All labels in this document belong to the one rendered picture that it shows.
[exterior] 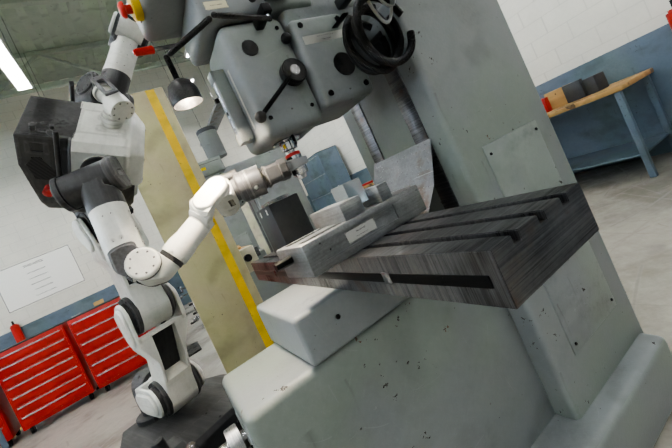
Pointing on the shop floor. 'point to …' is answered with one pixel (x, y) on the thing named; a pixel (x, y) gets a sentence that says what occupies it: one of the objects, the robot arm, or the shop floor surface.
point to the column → (496, 171)
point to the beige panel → (178, 158)
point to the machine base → (622, 404)
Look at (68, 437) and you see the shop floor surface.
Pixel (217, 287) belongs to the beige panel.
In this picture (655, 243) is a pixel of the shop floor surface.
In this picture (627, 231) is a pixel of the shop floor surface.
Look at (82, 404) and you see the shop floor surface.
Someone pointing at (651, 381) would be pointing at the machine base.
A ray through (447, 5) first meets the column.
